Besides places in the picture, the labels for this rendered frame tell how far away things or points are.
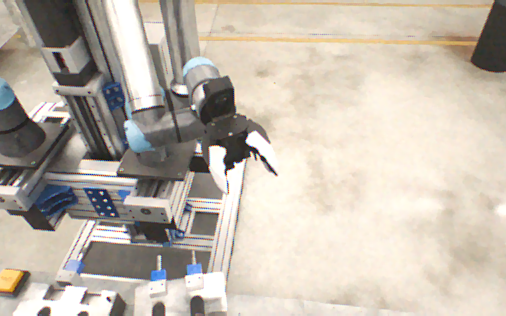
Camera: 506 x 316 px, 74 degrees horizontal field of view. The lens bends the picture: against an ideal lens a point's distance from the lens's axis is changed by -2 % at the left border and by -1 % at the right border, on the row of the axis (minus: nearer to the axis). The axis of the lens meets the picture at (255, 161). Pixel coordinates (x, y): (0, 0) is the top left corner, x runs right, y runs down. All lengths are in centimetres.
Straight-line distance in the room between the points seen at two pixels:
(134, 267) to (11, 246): 93
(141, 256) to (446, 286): 168
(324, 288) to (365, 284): 23
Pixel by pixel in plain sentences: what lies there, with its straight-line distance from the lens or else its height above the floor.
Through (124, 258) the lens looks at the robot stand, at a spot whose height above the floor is 21.
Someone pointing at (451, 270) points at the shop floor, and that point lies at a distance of 233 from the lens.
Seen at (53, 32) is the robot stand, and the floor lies 142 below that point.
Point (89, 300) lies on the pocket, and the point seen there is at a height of 86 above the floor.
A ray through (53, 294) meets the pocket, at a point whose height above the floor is 86.
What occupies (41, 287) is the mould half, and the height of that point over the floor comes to 89.
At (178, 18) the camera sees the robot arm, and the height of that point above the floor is 149.
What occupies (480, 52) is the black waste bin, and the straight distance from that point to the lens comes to 425.
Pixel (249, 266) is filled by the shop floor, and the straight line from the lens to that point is 205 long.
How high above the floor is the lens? 183
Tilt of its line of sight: 46 degrees down
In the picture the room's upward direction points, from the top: straight up
